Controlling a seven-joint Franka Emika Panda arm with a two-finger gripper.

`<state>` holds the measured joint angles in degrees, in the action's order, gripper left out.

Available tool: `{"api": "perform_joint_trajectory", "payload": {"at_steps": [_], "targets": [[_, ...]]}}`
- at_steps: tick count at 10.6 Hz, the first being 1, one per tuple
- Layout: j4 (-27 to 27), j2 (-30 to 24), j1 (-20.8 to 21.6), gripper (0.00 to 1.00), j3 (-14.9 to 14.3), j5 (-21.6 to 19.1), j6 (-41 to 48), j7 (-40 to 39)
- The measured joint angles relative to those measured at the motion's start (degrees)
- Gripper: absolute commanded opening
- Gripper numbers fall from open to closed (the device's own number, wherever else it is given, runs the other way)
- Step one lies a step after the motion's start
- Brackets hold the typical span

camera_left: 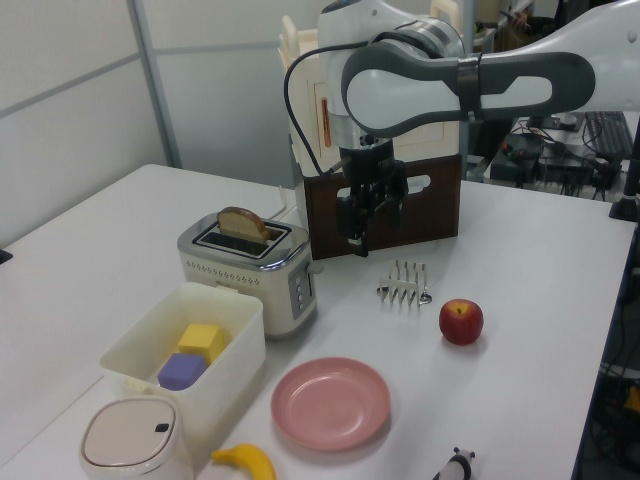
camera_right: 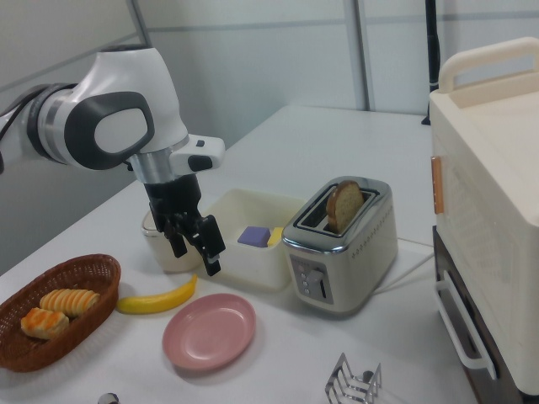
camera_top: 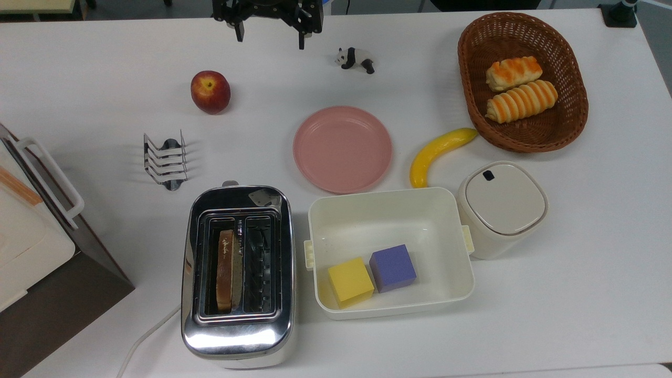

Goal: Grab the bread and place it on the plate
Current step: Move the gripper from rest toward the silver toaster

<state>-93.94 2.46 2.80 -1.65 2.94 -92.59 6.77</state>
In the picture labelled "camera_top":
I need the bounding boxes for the pink plate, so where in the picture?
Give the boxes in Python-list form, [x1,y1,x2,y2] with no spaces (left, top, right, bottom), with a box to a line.
[293,106,393,194]

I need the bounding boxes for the white lidded canister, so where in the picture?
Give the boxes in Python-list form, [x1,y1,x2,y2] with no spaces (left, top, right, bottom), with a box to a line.
[456,161,549,260]

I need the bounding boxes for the striped long bread roll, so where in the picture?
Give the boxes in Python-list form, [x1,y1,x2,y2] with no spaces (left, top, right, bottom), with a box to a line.
[485,79,559,124]

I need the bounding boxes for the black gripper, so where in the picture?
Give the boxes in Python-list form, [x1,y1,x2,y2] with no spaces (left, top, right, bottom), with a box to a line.
[212,0,324,50]

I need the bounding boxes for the pale yellow table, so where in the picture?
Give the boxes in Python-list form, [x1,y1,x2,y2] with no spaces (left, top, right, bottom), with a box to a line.
[0,0,78,15]

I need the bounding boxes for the white and brown appliance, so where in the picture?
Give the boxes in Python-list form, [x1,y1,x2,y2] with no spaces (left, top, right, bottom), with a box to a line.
[0,123,135,378]

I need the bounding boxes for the yellow cube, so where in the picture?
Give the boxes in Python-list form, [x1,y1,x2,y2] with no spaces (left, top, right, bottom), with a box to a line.
[328,257,375,309]

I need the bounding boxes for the red apple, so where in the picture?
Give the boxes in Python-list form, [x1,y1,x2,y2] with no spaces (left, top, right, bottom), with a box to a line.
[190,70,232,115]

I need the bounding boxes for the brown wicker basket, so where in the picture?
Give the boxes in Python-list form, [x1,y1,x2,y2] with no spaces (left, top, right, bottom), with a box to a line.
[457,12,589,154]

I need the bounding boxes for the black clamp mount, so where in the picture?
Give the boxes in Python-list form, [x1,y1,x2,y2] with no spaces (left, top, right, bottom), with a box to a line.
[598,0,639,28]

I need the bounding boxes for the chrome two-slot toaster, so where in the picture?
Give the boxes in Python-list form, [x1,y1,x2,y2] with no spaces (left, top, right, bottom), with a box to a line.
[181,181,296,370]

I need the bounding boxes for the white toaster cable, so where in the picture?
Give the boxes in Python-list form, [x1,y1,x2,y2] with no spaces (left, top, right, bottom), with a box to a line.
[116,306,182,378]

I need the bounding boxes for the brown bread slice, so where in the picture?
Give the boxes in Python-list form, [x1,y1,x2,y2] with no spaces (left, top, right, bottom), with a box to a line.
[216,229,244,310]

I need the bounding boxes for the white appliance with handle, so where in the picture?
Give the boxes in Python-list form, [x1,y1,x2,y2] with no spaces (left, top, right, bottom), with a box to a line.
[0,135,85,313]

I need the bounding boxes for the white plastic box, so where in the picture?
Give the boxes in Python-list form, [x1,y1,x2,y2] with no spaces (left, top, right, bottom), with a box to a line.
[303,187,476,320]

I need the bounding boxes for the metal toast rack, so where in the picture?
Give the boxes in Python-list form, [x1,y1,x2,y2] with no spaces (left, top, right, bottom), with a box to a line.
[143,130,190,191]

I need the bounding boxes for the yellow banana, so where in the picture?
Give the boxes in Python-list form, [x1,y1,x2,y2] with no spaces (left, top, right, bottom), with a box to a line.
[409,128,479,189]

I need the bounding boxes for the purple cube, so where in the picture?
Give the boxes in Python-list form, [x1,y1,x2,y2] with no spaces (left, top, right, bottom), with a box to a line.
[369,244,417,293]

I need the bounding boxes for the orange glazed bread roll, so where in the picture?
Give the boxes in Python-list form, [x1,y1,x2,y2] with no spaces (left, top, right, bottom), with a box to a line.
[485,56,543,93]

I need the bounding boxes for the panda toy figure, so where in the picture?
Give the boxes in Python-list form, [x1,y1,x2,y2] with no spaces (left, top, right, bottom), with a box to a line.
[334,47,376,75]

